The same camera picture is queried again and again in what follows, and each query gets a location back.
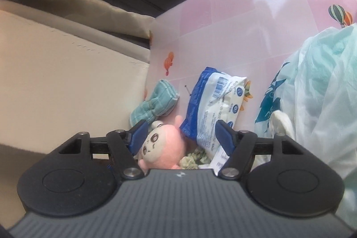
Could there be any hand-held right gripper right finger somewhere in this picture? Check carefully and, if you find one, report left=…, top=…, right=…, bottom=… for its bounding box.
left=216, top=119, right=303, bottom=180

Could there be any floral scrunchie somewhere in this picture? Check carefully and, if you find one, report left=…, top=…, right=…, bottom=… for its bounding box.
left=180, top=149, right=212, bottom=170

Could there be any pink plush toy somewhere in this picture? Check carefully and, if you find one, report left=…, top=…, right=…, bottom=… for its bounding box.
left=138, top=115, right=186, bottom=170

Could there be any large white plastic bag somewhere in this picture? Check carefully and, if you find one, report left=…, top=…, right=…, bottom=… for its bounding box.
left=255, top=23, right=357, bottom=180

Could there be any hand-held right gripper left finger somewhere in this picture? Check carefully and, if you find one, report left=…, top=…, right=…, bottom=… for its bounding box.
left=57, top=119, right=148, bottom=180

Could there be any beige cushion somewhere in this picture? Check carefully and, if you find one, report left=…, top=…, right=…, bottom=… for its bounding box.
left=0, top=0, right=154, bottom=39

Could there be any blue wet wipes pack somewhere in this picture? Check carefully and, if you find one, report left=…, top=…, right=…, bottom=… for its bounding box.
left=179, top=66, right=248, bottom=176

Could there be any teal checked towel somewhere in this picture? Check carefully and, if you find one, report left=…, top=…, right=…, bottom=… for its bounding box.
left=130, top=80, right=180, bottom=128

